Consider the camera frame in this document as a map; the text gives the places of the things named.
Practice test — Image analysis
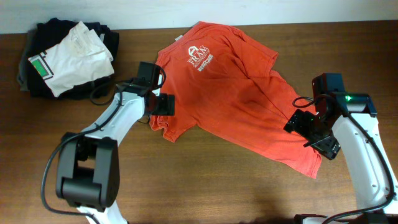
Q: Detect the orange-red t-shirt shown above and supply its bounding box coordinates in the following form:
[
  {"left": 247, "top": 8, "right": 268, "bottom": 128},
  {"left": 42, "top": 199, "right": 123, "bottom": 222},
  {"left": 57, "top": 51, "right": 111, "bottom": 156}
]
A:
[{"left": 150, "top": 22, "right": 322, "bottom": 178}]

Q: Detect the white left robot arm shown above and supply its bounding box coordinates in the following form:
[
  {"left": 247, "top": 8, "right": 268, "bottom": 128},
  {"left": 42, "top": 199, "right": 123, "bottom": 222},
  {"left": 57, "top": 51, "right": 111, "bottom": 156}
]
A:
[{"left": 55, "top": 88, "right": 175, "bottom": 223}]

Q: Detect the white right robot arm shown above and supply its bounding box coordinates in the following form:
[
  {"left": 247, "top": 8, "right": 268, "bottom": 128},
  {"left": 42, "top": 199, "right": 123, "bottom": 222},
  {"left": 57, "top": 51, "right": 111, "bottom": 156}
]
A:
[{"left": 284, "top": 91, "right": 397, "bottom": 223}]

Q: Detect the folded white t-shirt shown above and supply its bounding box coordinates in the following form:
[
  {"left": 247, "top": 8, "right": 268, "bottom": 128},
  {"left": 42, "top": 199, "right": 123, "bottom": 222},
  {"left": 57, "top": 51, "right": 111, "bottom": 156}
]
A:
[{"left": 28, "top": 22, "right": 115, "bottom": 98}]

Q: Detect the folded black garment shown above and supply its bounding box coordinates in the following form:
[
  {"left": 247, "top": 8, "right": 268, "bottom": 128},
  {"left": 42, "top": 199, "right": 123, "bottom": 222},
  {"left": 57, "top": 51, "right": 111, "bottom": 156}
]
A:
[{"left": 17, "top": 17, "right": 119, "bottom": 100}]

